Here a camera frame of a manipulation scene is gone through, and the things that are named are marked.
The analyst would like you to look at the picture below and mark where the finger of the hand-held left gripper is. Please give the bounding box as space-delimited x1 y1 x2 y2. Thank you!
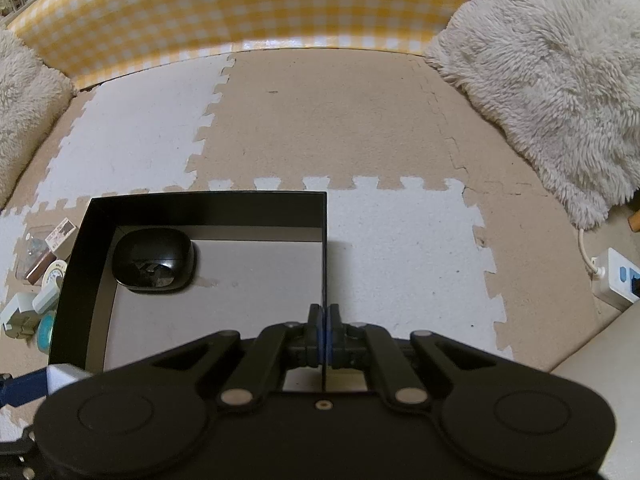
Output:
0 367 51 408

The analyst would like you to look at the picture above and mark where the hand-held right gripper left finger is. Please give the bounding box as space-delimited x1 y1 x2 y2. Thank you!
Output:
125 304 327 408

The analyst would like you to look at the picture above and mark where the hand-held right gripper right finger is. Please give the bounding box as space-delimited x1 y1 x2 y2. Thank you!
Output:
326 304 521 408

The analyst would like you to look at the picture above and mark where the white clamp bracket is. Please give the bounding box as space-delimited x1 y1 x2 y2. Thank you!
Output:
0 294 36 337

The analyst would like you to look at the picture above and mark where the white plastic cylinder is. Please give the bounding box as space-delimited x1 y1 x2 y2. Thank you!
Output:
31 286 61 315

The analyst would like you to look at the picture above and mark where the white yellow tape measure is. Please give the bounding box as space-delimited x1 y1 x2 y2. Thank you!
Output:
42 259 69 292

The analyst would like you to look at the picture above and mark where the clear plastic bag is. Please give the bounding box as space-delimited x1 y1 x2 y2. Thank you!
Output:
14 227 51 281

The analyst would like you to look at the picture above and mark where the black cardboard box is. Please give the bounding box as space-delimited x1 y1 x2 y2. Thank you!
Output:
47 191 328 393

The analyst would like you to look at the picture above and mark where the teal round container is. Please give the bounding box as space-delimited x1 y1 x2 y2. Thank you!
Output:
36 310 58 353

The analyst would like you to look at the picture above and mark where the white foam mat tile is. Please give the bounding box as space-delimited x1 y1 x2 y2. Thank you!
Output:
207 176 515 361
35 55 237 211

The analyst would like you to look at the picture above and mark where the brown block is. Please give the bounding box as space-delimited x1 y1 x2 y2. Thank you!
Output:
26 252 57 287

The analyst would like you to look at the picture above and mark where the small box with brown label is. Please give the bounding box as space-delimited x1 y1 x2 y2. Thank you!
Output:
46 219 79 261

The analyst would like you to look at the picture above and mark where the glossy black oval case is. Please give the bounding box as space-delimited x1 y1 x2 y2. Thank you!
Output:
111 227 197 293

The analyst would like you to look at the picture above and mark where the beige foam mat tile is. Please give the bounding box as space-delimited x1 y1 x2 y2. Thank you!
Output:
186 50 468 193
412 55 631 373

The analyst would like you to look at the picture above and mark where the cream cushion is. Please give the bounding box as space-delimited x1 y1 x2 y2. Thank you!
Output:
550 305 640 480

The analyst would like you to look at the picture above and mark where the cream fluffy blanket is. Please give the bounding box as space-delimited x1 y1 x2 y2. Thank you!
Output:
424 0 640 231
0 27 78 208

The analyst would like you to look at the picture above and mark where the white power strip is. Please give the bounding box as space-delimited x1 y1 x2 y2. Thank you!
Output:
590 247 640 311

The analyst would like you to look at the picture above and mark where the yellow checkered sofa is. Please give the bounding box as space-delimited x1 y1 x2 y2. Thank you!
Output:
7 0 496 93

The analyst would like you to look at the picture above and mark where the white power cable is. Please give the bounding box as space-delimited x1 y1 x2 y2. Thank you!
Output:
577 225 608 278

